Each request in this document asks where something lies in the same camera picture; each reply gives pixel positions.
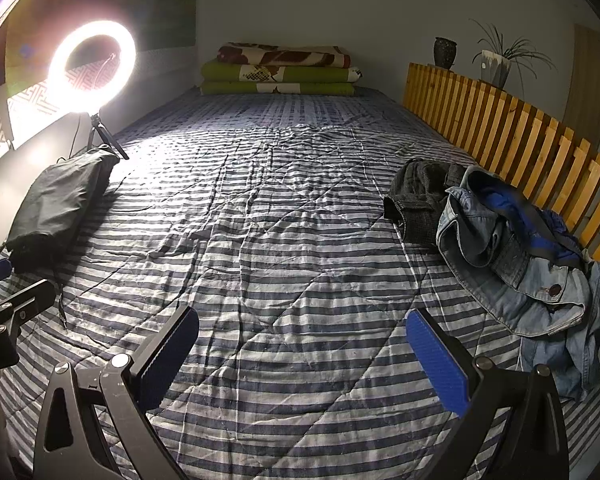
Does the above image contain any dark ceramic vase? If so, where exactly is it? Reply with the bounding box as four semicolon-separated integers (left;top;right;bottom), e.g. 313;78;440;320
434;37;457;70

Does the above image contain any light blue denim jacket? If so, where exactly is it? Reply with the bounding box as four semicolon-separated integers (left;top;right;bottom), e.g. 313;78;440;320
436;166;600;400

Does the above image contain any dark grey knit garment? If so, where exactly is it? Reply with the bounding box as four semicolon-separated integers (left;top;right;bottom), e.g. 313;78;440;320
382;158;467;246

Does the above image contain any dark grey pillow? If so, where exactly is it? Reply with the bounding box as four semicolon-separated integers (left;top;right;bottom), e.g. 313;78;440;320
5;144;120;273

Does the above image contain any blue pinstriped garment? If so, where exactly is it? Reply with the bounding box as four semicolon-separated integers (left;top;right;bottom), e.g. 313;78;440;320
478;182;585;271

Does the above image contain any potted spider plant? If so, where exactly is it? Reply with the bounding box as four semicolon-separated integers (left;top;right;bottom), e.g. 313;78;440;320
470;18;556;90

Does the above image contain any red floral folded blanket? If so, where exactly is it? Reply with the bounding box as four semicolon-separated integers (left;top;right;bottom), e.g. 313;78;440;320
216;42;352;68

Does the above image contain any wooden door panel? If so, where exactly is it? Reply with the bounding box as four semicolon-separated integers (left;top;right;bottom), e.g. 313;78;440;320
562;24;600;148

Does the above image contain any black ring light tripod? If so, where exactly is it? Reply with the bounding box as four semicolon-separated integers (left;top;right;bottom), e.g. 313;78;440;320
86;113;130;160

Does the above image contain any glowing ring light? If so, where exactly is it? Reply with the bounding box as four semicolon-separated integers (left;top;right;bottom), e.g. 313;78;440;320
46;20;136;115

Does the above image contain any striped blue white bedspread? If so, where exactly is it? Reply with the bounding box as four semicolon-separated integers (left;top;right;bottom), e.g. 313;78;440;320
0;90;600;479

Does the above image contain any green folded blanket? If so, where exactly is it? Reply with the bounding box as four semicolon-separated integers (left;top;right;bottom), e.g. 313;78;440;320
200;61;362;96

